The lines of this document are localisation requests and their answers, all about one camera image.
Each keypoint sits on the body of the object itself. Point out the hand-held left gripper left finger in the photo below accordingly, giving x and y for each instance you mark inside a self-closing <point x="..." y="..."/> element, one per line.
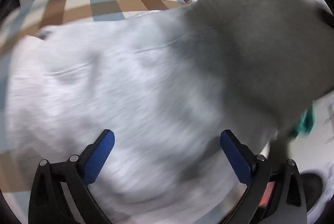
<point x="99" y="158"/>

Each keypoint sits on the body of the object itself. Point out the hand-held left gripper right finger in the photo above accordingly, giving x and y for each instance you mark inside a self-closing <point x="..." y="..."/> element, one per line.
<point x="236" y="158"/>

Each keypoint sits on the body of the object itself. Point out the teal garment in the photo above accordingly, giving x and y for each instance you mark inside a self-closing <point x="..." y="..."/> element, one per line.
<point x="305" y="122"/>

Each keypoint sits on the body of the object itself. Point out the light grey hoodie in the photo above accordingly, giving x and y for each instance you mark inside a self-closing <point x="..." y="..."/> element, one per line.
<point x="143" y="96"/>

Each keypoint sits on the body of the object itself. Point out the checkered brown blue blanket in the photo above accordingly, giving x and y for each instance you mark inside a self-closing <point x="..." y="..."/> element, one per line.
<point x="104" y="2"/>

